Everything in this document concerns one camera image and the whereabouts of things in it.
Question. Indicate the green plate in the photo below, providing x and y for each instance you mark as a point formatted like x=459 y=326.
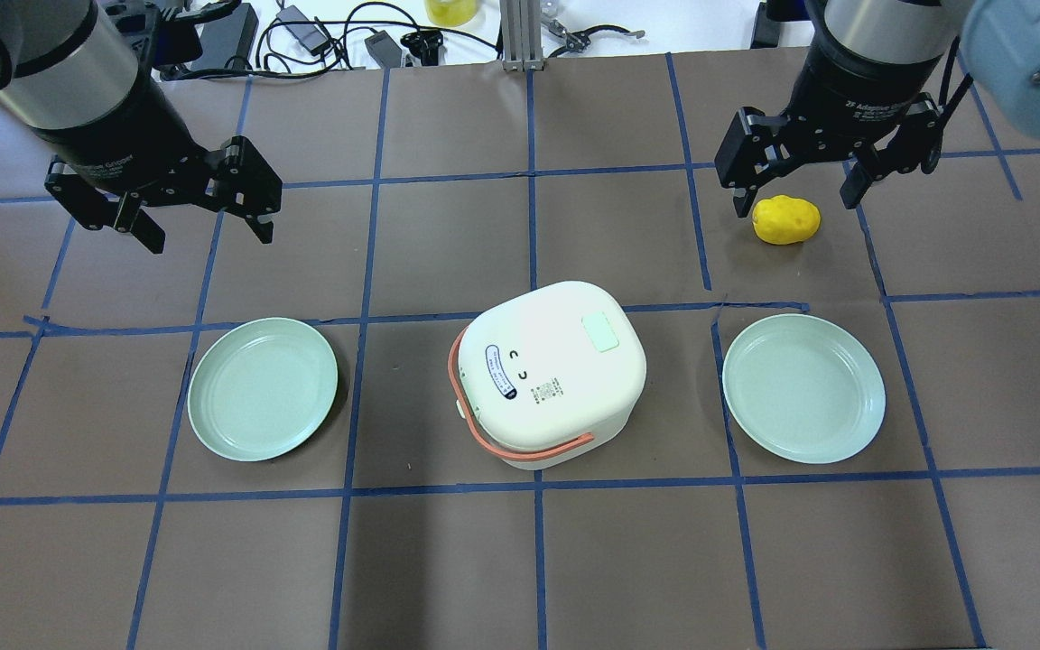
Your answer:
x=804 y=389
x=262 y=389

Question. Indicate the white rice cooker orange handle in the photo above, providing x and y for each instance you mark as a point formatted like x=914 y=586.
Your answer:
x=549 y=375

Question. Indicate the left green plate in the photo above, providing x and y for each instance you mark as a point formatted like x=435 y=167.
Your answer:
x=262 y=389

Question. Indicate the yellow lemon toy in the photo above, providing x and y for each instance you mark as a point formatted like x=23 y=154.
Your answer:
x=785 y=220

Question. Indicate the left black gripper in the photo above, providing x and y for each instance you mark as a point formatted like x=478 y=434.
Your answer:
x=116 y=128

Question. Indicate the aluminium frame post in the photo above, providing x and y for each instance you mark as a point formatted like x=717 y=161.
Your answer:
x=520 y=29

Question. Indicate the black power adapter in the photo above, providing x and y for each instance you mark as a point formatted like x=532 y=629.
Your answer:
x=304 y=31

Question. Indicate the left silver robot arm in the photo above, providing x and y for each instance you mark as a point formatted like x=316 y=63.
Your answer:
x=79 y=75

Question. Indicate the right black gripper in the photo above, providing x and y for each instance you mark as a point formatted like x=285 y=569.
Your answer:
x=847 y=93

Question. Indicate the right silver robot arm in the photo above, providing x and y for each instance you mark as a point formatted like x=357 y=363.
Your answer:
x=994 y=45

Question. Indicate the yellow tape roll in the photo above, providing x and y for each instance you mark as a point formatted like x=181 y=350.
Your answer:
x=451 y=13

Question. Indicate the right green plate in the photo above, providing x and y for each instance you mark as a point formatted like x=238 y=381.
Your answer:
x=804 y=389

